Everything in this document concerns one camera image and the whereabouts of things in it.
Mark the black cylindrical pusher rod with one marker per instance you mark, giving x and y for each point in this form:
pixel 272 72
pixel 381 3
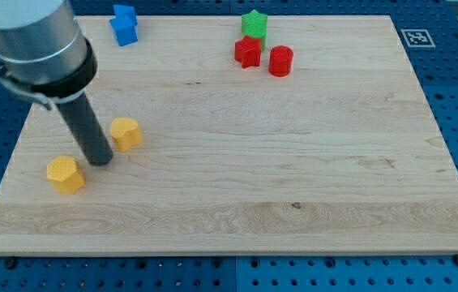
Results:
pixel 82 122

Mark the yellow hexagon block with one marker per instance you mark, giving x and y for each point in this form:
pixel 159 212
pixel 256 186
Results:
pixel 65 174

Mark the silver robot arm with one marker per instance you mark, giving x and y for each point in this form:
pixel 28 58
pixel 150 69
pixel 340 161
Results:
pixel 46 59

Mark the yellow heart block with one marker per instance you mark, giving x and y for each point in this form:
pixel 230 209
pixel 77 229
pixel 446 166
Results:
pixel 125 133

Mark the blue block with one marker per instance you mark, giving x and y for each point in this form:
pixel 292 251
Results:
pixel 124 24

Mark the wooden board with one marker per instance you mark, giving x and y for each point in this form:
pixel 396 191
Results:
pixel 342 156

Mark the red star block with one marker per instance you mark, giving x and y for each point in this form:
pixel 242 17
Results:
pixel 248 51

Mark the green star block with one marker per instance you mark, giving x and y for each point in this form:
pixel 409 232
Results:
pixel 255 25

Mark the red cylinder block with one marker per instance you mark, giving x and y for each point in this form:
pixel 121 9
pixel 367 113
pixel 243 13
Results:
pixel 280 61

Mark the white fiducial marker tag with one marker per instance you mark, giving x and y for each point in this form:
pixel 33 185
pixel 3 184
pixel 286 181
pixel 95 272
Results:
pixel 417 38

